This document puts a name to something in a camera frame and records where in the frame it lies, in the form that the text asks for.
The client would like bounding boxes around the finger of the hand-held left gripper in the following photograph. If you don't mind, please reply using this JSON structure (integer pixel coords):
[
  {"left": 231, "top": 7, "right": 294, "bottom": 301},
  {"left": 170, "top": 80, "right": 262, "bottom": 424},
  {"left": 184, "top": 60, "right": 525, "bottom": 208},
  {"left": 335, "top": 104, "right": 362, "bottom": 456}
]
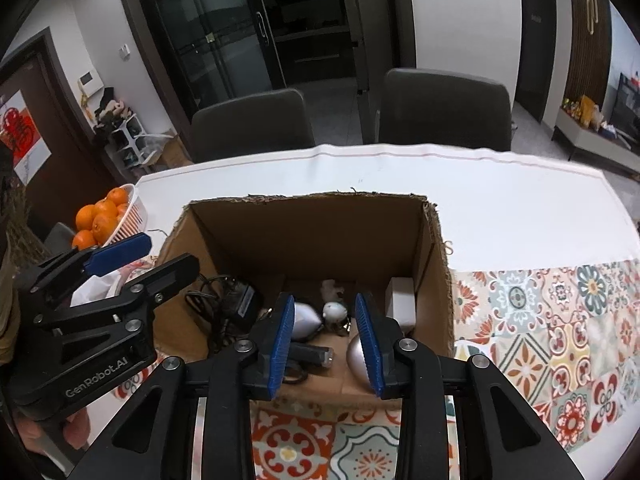
[
  {"left": 32, "top": 253, "right": 201, "bottom": 335},
  {"left": 15, "top": 232, "right": 152, "bottom": 293}
]

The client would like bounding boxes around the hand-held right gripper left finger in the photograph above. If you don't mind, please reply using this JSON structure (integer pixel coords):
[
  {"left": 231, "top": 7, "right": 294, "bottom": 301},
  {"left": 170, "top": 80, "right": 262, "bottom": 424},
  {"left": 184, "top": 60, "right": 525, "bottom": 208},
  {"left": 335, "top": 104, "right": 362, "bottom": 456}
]
[{"left": 67, "top": 294, "right": 297, "bottom": 480}]

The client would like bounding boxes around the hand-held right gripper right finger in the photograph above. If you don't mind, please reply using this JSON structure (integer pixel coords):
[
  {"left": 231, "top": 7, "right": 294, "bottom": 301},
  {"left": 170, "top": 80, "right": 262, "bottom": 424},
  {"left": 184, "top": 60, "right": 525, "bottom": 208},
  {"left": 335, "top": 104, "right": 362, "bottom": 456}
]
[{"left": 354, "top": 292, "right": 576, "bottom": 480}]

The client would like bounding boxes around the silver egg-shaped gadget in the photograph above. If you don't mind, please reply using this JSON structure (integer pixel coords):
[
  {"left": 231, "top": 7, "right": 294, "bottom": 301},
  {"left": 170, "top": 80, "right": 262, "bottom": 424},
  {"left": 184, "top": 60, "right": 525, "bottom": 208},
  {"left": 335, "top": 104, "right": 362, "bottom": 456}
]
[{"left": 346, "top": 332, "right": 381, "bottom": 396}]

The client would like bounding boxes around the black cylindrical tool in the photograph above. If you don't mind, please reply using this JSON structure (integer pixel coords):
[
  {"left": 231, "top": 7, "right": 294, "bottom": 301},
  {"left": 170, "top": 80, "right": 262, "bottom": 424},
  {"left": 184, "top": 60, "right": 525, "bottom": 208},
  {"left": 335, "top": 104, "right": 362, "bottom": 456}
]
[{"left": 285, "top": 342, "right": 335, "bottom": 386}]

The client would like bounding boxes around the pink round night light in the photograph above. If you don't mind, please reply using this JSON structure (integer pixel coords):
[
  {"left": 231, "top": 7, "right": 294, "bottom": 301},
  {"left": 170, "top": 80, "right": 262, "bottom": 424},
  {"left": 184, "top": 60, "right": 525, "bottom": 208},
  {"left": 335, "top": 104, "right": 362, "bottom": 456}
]
[{"left": 292, "top": 302, "right": 321, "bottom": 346}]

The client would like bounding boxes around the small white round gadget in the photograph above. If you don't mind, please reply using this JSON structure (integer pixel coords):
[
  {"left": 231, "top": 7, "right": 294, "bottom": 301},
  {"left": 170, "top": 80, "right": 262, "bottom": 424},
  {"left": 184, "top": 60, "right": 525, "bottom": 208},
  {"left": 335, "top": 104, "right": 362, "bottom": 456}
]
[{"left": 321, "top": 280, "right": 349, "bottom": 335}]

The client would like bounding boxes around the white charging hub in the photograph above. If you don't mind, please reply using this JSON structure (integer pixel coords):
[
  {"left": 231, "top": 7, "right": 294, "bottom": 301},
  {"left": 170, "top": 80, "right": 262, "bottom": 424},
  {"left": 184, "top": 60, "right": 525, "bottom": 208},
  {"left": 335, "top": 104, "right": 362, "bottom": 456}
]
[{"left": 385, "top": 277, "right": 416, "bottom": 336}]

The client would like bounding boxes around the black power adapter with cable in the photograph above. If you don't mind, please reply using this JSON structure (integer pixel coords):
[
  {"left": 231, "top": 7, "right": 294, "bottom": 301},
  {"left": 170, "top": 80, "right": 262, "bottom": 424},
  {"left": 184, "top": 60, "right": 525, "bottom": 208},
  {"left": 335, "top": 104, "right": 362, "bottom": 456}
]
[{"left": 185, "top": 275, "right": 265, "bottom": 356}]

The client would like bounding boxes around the brown cardboard box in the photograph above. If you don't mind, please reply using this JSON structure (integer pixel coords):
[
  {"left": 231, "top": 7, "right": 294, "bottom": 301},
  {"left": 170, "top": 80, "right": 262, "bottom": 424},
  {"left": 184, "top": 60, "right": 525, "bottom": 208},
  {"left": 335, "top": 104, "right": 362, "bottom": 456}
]
[{"left": 152, "top": 191, "right": 456, "bottom": 411}]

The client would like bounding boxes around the person's left hand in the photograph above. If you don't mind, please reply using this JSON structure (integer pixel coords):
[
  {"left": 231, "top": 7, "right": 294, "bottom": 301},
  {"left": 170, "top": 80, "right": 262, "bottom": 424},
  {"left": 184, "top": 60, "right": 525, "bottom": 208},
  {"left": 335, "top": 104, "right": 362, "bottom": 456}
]
[{"left": 17, "top": 400, "right": 93, "bottom": 453}]

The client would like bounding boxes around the white plastic fruit basket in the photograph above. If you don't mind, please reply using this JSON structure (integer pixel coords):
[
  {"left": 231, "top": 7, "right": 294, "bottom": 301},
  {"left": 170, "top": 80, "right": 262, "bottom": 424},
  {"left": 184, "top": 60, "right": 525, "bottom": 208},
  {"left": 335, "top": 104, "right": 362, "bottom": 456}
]
[{"left": 102, "top": 183, "right": 151, "bottom": 248}]

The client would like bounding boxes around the white tissue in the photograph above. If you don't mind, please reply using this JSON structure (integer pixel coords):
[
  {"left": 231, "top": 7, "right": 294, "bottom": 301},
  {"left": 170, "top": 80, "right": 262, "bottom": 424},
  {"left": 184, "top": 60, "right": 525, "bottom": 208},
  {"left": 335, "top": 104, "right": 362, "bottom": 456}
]
[{"left": 70, "top": 260, "right": 146, "bottom": 308}]

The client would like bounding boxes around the grey dining chair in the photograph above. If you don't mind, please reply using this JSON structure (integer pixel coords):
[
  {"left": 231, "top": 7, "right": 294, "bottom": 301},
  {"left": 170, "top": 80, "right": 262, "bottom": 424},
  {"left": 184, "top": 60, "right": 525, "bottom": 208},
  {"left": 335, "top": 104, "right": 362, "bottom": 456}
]
[
  {"left": 377, "top": 67, "right": 513, "bottom": 153},
  {"left": 191, "top": 88, "right": 316, "bottom": 163},
  {"left": 45, "top": 222, "right": 78, "bottom": 251}
]

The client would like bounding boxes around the white shoe rack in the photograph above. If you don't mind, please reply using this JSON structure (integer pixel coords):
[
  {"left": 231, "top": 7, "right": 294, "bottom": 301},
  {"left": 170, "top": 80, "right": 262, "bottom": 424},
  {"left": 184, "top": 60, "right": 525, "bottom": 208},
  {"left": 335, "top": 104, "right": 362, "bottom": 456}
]
[{"left": 107, "top": 115, "right": 151, "bottom": 171}]

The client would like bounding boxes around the brown wooden door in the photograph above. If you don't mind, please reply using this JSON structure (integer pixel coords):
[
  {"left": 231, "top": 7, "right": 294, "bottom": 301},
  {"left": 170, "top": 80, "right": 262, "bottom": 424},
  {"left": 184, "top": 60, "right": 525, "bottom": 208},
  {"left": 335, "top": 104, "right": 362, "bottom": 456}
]
[{"left": 0, "top": 27, "right": 116, "bottom": 196}]

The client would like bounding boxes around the patterned table runner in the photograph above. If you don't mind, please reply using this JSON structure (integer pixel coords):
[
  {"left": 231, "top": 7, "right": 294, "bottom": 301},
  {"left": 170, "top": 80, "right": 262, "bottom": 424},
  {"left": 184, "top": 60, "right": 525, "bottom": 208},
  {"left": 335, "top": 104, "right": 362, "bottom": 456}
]
[{"left": 115, "top": 259, "right": 640, "bottom": 480}]

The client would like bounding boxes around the dark glass sliding door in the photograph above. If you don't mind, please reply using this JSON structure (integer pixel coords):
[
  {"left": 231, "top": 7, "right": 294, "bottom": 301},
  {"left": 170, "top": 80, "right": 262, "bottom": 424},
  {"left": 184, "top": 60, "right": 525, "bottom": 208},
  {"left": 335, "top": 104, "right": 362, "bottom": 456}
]
[{"left": 132, "top": 0, "right": 286, "bottom": 111}]

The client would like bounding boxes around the low television cabinet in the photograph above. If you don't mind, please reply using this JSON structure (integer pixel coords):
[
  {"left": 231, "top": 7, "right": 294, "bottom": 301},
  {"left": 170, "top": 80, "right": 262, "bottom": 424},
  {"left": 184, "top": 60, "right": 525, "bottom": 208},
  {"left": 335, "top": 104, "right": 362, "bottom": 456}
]
[{"left": 550, "top": 107, "right": 640, "bottom": 181}]

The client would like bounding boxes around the yellow packet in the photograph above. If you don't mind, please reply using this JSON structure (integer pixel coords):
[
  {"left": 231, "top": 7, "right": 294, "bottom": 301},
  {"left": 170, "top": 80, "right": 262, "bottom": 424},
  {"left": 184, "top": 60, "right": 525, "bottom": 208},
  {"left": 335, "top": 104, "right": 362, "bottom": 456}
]
[{"left": 575, "top": 95, "right": 598, "bottom": 123}]

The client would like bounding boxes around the black television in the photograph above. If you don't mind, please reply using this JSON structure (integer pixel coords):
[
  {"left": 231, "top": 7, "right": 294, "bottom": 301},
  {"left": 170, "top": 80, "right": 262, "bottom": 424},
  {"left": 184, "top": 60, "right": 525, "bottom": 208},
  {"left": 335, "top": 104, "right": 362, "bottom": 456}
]
[{"left": 607, "top": 72, "right": 640, "bottom": 136}]

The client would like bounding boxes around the dark interior door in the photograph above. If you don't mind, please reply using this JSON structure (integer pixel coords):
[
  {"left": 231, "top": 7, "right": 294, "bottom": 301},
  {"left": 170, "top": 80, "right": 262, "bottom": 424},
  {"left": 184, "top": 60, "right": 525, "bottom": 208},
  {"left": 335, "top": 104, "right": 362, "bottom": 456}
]
[{"left": 517, "top": 0, "right": 558, "bottom": 121}]

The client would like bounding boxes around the red wall poster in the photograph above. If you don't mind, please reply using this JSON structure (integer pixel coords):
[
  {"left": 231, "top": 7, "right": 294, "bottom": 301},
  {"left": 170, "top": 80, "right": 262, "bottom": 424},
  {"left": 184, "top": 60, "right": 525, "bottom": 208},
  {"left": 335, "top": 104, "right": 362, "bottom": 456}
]
[{"left": 0, "top": 89, "right": 51, "bottom": 181}]

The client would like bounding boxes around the wooden slat wall panel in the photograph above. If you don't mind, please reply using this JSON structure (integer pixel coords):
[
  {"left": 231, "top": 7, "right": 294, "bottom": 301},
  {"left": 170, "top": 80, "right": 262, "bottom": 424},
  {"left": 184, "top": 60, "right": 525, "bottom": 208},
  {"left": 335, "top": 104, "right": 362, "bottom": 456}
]
[{"left": 565, "top": 0, "right": 613, "bottom": 106}]

